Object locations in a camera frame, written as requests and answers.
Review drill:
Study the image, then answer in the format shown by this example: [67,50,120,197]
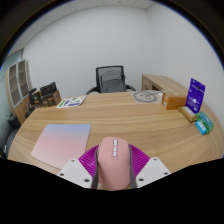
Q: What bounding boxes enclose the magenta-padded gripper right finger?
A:
[128,144,172,190]

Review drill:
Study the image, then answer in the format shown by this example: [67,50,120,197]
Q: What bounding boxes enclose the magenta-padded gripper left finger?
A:
[56,144,100,190]

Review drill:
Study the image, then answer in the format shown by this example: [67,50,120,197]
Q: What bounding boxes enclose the pink computer mouse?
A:
[96,136,131,191]

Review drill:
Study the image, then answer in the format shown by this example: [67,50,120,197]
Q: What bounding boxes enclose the pink-blue gradient mouse pad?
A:
[30,123,92,170]

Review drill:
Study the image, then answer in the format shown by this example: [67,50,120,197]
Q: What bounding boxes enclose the green-white printed leaflet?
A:
[55,95,87,109]

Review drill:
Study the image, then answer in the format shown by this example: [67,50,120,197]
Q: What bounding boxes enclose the small cyan box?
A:
[194,120,208,136]

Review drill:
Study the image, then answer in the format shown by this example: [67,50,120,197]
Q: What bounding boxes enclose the small tan box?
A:
[178,105,198,123]

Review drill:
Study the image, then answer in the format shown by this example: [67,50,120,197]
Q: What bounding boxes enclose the grey round printed sheet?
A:
[132,89,164,104]

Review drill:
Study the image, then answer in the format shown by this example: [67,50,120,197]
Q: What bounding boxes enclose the orange-brown cardboard box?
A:
[161,90,188,111]

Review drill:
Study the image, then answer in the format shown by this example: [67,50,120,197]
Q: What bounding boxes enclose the large dark printed carton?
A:
[42,89,62,108]

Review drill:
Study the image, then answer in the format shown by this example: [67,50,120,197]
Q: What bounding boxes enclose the green flat box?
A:
[195,111,215,134]

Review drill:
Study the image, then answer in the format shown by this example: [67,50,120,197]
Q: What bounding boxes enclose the small dark printed carton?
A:
[36,92,46,108]

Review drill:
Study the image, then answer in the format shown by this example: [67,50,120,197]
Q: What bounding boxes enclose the black leather armchair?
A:
[0,113,21,158]

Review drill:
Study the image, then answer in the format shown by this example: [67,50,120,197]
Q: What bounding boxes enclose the wooden side desk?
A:
[141,73,191,96]

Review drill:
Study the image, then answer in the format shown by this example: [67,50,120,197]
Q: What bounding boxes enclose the flat black box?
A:
[39,81,58,96]

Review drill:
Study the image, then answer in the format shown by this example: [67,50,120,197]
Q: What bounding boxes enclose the small black visitor chair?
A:
[24,87,41,118]

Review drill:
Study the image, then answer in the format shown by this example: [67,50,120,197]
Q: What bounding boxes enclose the purple standing card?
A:
[185,77,207,114]

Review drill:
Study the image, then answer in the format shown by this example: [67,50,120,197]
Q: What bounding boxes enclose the black mesh office chair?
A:
[85,65,137,96]

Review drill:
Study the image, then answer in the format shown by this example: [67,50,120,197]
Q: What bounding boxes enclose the wooden shelf unit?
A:
[5,59,34,125]

